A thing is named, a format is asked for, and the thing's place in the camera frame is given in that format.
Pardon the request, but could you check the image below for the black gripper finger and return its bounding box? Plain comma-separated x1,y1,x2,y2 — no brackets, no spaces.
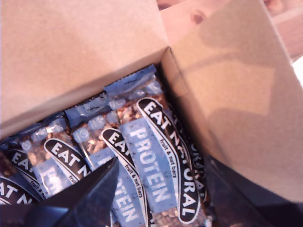
28,157,120,227
205,155,303,227

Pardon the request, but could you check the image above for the blue black snackbar carton box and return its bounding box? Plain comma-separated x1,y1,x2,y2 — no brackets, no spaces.
0,0,303,204

